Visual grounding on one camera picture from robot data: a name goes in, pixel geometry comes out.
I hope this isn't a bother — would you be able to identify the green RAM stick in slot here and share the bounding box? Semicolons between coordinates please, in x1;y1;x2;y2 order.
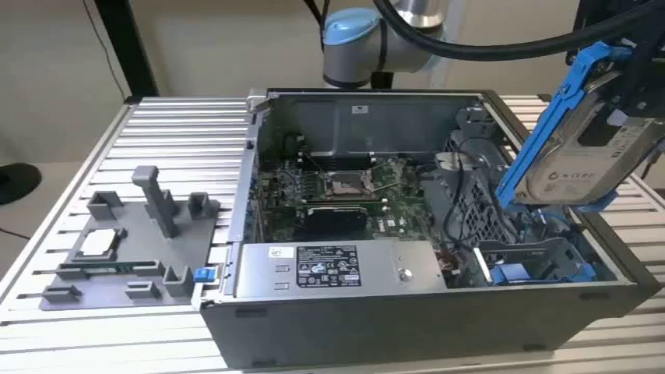
304;197;386;205

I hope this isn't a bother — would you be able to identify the silver power supply unit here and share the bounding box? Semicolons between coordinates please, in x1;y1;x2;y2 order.
233;240;450;299

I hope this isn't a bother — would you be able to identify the black cooling fan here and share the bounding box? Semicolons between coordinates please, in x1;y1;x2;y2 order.
300;205;369;239

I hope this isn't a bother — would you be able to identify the dark grey PC case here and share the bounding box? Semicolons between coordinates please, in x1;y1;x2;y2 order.
191;87;664;369

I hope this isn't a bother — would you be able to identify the red wire bundle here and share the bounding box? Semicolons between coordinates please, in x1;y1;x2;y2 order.
434;248;465;276

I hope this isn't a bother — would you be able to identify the disk bay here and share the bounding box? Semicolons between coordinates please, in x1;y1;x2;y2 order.
476;235;601;286

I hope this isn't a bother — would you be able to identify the hard disk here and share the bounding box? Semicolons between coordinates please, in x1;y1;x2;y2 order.
496;41;665;214

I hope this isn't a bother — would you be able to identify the thick black cable hose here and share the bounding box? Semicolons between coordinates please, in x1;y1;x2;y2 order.
370;0;606;63

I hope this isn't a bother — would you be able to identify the grey metal drive bracket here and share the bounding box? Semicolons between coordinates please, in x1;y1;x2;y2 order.
421;130;526;251

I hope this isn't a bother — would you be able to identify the empty blue disk carrier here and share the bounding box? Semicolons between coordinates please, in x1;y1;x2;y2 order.
490;263;532;284

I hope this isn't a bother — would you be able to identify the silver CPU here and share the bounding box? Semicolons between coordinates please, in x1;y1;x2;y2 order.
81;229;119;256

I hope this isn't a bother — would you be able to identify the black monitor foot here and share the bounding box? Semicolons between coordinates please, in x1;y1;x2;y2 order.
0;163;44;206

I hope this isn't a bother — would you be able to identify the black frame post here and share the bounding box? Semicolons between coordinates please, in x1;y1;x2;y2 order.
95;0;160;99

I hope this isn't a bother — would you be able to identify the CPU socket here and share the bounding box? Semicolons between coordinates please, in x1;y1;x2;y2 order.
320;168;380;199

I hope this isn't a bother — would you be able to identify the green motherboard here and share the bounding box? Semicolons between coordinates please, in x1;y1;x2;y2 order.
257;154;454;243

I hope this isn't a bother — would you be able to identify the grey parts rack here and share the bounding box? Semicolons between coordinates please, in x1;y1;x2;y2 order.
40;165;225;312

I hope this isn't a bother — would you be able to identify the blue wire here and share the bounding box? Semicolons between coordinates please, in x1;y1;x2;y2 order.
532;208;572;239

